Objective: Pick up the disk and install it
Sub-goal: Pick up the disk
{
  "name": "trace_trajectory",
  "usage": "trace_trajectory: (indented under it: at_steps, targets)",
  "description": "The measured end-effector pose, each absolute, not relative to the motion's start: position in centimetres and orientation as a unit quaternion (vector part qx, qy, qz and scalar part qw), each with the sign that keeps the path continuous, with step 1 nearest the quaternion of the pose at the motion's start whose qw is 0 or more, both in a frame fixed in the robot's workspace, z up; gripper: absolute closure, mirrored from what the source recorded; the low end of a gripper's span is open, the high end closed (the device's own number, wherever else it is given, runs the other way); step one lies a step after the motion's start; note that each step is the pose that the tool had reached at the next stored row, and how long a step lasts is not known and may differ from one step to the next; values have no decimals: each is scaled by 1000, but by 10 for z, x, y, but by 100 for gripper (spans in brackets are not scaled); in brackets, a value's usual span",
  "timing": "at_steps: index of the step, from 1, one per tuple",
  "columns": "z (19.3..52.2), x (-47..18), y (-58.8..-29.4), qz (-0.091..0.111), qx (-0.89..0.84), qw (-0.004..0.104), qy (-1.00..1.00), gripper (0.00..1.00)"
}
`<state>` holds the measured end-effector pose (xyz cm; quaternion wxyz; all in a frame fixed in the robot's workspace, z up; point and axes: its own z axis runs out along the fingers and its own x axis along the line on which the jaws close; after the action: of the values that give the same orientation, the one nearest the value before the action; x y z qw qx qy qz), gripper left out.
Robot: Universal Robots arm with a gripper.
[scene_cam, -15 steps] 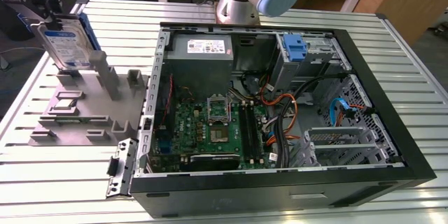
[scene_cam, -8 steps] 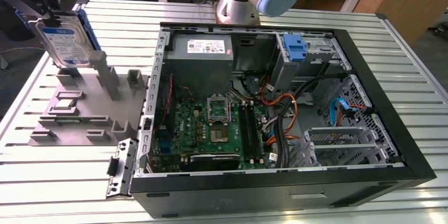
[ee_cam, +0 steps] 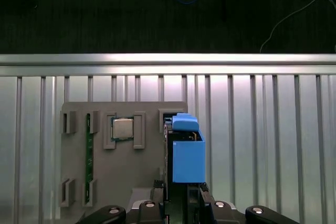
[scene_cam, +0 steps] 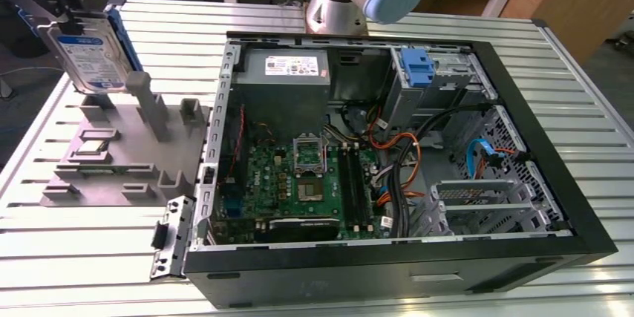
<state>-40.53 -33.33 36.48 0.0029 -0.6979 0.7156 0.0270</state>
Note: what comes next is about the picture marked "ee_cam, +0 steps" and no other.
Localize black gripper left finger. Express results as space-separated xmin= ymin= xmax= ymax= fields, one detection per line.
xmin=76 ymin=180 xmax=165 ymax=224

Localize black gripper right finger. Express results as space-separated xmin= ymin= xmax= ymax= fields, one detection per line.
xmin=199 ymin=183 xmax=300 ymax=224

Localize hard disk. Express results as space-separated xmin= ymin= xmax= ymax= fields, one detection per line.
xmin=162 ymin=112 xmax=207 ymax=224

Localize grey parts rack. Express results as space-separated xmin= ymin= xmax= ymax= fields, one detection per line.
xmin=60 ymin=100 xmax=188 ymax=224

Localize green RAM stick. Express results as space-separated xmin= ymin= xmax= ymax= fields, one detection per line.
xmin=86 ymin=113 xmax=95 ymax=204

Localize silver CPU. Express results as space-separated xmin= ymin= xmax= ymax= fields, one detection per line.
xmin=111 ymin=115 xmax=135 ymax=143

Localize white floor cable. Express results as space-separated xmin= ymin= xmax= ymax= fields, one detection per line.
xmin=259 ymin=0 xmax=336 ymax=54

